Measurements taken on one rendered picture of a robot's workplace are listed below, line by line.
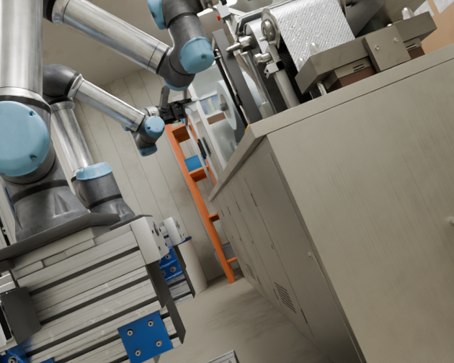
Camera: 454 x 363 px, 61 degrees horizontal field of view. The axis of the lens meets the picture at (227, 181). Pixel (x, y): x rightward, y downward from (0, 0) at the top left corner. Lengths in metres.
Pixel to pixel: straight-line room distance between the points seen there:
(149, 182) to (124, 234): 4.35
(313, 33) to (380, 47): 0.29
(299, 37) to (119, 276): 0.98
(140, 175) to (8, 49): 4.41
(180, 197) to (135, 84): 1.64
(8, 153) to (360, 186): 0.80
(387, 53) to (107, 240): 0.90
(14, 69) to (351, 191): 0.80
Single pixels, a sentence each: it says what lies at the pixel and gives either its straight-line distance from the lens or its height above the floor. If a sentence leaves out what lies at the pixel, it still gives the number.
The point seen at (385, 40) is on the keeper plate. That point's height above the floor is 0.99.
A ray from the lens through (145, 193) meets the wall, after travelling 5.13.
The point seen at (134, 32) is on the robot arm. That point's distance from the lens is 1.01.
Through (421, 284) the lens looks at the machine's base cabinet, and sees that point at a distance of 1.13.
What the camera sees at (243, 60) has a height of 1.43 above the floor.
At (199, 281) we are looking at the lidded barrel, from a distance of 4.55.
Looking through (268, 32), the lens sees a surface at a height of 1.23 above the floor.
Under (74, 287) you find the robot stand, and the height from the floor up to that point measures 0.70.
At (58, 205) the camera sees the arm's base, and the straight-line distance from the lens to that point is 0.86.
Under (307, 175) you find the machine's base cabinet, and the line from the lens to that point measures 1.01.
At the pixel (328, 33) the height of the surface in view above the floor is 1.14.
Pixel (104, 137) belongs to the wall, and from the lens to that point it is 5.35.
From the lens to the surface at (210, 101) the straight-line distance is 2.37.
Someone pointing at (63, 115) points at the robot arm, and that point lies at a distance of 1.57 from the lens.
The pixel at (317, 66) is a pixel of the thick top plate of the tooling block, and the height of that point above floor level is 0.99.
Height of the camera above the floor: 0.72
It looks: 4 degrees up
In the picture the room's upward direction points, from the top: 23 degrees counter-clockwise
